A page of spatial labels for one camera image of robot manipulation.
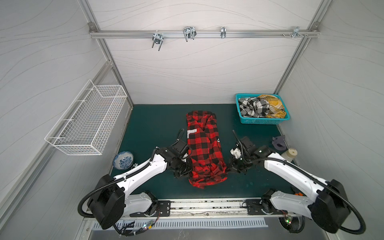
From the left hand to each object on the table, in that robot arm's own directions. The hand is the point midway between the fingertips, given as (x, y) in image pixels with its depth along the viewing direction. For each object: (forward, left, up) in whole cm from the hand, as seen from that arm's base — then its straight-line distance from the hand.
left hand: (196, 171), depth 77 cm
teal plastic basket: (+38, -47, -3) cm, 60 cm away
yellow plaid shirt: (+45, -56, 0) cm, 72 cm away
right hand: (+3, -16, +1) cm, 17 cm away
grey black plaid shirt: (+49, -42, -1) cm, 64 cm away
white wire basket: (+12, +52, +22) cm, 58 cm away
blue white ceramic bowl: (+8, +44, -8) cm, 46 cm away
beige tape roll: (+11, -52, 0) cm, 53 cm away
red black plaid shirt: (+8, -7, -6) cm, 12 cm away
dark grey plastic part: (+22, -54, -8) cm, 59 cm away
